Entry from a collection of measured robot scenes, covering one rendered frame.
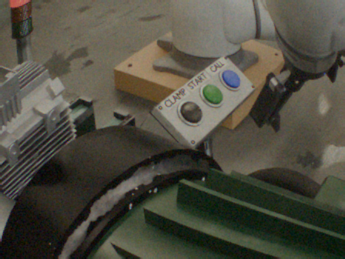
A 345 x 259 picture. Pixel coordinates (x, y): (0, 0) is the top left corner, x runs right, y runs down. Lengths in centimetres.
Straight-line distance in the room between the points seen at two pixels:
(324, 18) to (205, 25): 76
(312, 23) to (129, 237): 32
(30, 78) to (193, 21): 46
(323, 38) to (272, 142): 70
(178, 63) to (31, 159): 56
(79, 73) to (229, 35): 42
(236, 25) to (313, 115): 27
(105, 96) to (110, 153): 111
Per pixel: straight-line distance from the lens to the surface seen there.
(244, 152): 119
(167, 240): 24
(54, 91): 88
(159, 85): 130
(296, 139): 123
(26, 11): 123
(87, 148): 27
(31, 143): 85
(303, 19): 51
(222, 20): 123
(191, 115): 81
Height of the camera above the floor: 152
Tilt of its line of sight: 35 degrees down
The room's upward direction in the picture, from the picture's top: 4 degrees counter-clockwise
